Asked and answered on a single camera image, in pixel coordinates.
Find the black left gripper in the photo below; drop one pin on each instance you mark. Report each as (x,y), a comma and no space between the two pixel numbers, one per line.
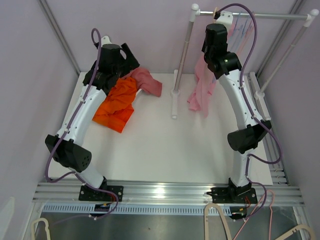
(129,67)

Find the dusty rose t shirt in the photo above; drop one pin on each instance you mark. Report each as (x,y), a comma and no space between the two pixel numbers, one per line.
(146,82)

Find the orange t shirt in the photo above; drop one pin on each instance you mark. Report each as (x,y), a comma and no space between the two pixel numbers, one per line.
(120,98)
(112,117)

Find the blue wire hanger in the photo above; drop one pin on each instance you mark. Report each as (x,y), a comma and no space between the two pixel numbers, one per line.
(237,32)
(246,27)

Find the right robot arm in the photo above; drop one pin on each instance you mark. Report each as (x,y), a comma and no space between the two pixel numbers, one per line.
(251,130)

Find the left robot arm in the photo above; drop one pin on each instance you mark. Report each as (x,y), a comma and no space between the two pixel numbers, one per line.
(65,147)

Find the light pink t shirt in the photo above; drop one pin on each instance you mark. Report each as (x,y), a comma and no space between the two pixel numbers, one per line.
(202,87)

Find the beige wooden hanger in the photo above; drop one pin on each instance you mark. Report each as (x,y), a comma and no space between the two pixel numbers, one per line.
(214,14)

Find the beige hanger on floor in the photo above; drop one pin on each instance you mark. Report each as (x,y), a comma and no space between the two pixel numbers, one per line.
(211,226)

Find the beige hanger at right floor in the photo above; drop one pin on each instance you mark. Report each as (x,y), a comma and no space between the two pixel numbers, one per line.
(296,229)

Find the white plastic laundry basket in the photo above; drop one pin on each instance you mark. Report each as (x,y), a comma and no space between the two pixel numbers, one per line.
(138,92)

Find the metal clothes rack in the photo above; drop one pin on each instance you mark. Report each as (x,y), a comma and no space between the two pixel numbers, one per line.
(259,91)

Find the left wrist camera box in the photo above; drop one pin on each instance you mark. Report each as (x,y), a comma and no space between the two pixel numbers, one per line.
(104,42)

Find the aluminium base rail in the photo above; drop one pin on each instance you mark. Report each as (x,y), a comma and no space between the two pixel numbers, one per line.
(157,193)

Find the white slotted cable duct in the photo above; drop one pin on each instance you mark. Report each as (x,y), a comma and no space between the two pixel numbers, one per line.
(133,209)

